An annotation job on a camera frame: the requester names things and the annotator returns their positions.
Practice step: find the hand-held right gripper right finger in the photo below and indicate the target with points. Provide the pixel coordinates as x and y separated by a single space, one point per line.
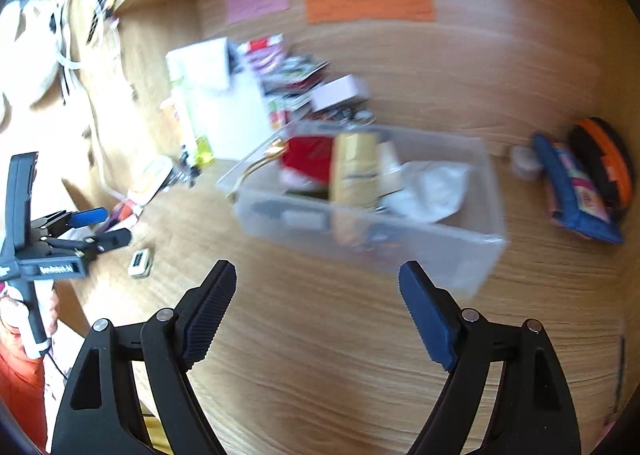
430 320

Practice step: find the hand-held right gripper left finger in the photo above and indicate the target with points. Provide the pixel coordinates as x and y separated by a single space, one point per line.
207 320

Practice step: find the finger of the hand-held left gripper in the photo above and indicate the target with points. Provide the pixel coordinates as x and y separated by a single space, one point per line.
112 238
87 217

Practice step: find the clear plastic storage box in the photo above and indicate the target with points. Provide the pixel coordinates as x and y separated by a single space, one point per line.
425 255

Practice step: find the tan gold packet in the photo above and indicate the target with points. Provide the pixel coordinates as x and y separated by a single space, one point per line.
355 170

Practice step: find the red embroidered pouch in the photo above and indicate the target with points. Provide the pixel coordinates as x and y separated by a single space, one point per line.
310 157

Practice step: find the wooden desktop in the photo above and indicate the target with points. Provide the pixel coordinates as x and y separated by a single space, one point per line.
325 360

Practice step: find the person's left hand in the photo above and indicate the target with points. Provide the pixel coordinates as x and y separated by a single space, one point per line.
7 315

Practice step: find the bundle of markers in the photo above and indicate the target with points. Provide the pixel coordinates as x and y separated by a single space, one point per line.
125 212

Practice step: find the small white square device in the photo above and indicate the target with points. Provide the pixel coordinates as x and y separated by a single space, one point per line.
140 262

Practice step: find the white orange tube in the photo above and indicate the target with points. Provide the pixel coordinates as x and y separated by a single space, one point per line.
150 180

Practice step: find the clear bottle yellow liquid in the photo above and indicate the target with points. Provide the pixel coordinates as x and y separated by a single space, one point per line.
204 152

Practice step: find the white cream tube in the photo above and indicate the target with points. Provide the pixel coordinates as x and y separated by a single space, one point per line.
177 120

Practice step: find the white paper bag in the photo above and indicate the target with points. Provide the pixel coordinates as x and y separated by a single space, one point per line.
230 120

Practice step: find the cream fabric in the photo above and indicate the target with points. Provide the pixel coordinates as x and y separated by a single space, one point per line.
35 35

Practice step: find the orange clothing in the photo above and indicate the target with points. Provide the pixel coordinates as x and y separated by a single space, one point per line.
20 385

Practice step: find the small round white container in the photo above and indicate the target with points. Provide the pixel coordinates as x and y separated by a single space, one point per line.
525 162

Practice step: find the blue denim pouch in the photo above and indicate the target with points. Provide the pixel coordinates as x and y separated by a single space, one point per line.
555 175

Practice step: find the white carton with paper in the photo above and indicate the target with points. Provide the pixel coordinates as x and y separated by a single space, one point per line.
200 62

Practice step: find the card with coloured dots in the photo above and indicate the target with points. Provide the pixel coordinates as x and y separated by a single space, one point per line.
276 115

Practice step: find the pile of metal trinkets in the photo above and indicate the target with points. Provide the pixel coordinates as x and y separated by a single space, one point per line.
350 114

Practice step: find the pink patterned packet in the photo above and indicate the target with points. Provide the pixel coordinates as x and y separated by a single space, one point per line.
265 55

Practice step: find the black orange zip case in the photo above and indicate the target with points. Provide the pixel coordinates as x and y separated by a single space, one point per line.
587 140

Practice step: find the stack of printed packets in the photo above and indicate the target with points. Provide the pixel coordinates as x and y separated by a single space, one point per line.
295 80

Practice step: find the pale pink box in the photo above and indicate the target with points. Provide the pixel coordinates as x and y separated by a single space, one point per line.
337 92

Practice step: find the orange paper note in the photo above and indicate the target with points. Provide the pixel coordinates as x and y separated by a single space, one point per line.
370 3

